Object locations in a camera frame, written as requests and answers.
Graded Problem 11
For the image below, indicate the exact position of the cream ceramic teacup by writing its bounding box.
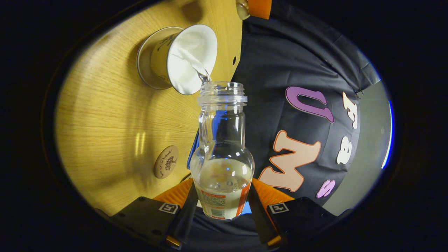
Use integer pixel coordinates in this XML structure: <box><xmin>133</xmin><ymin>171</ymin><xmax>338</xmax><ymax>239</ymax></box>
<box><xmin>150</xmin><ymin>24</ymin><xmax>218</xmax><ymax>96</ymax></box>

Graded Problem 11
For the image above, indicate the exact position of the black backdrop cloth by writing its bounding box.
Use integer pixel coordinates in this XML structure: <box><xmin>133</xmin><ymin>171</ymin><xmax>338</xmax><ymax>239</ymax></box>
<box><xmin>182</xmin><ymin>0</ymin><xmax>383</xmax><ymax>244</ymax></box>

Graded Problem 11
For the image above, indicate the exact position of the round cork coaster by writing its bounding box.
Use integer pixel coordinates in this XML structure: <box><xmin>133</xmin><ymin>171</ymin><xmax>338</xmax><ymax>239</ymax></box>
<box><xmin>154</xmin><ymin>145</ymin><xmax>180</xmax><ymax>180</ymax></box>

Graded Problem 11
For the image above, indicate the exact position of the clear water bottle orange label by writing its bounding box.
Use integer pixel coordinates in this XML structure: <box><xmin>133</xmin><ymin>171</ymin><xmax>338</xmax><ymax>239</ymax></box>
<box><xmin>190</xmin><ymin>81</ymin><xmax>255</xmax><ymax>221</ymax></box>

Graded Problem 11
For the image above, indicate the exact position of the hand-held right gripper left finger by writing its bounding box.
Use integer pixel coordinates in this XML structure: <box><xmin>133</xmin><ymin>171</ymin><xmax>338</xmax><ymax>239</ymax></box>
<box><xmin>110</xmin><ymin>178</ymin><xmax>200</xmax><ymax>251</ymax></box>

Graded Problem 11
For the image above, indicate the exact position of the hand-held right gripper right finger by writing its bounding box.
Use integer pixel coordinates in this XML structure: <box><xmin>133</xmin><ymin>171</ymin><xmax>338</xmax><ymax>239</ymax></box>
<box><xmin>247</xmin><ymin>178</ymin><xmax>352</xmax><ymax>250</ymax></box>

